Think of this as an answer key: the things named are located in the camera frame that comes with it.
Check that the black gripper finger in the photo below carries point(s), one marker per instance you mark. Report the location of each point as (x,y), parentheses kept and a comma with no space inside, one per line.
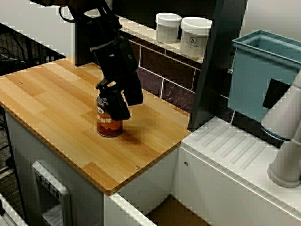
(117,106)
(135,94)

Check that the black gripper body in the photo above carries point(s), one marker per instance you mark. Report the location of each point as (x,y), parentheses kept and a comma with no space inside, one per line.
(117,61)

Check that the orange beans can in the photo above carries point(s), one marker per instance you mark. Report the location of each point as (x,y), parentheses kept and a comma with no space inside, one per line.
(108,128)

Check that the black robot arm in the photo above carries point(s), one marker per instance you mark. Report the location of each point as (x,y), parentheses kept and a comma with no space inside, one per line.
(94,18)

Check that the dark brick tile backsplash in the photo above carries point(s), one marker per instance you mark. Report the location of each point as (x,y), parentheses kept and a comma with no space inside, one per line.
(164,70)

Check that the black shelf side panel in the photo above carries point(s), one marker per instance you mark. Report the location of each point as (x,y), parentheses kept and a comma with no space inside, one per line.
(81,51)

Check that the white shelf board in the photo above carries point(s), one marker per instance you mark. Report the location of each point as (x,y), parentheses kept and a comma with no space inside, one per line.
(145,33)

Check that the plain white jar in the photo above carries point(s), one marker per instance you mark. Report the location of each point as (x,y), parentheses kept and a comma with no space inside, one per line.
(167,28)

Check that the white jar with printed label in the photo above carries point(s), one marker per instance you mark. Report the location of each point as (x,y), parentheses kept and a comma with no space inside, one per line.
(195,35)

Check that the white toy kitchen cabinet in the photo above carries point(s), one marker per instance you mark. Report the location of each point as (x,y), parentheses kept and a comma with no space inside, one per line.
(28,146)

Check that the grey ice dispenser panel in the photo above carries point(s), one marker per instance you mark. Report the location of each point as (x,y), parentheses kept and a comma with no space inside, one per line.
(63,195)

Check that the teal plastic bin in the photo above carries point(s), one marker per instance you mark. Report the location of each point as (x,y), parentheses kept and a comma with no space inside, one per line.
(249,82)

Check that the white ribbed drainboard counter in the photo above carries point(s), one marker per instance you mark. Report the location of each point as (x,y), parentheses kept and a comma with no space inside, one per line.
(223,188)

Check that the white curved faucet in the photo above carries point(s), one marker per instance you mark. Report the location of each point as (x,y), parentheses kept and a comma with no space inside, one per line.
(282,117)

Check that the dark slanted shelf post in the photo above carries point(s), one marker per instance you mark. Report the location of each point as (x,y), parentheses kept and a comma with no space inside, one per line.
(218,47)

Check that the silver metal frame rail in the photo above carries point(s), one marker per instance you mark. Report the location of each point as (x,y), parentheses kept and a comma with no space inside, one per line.
(9,212)

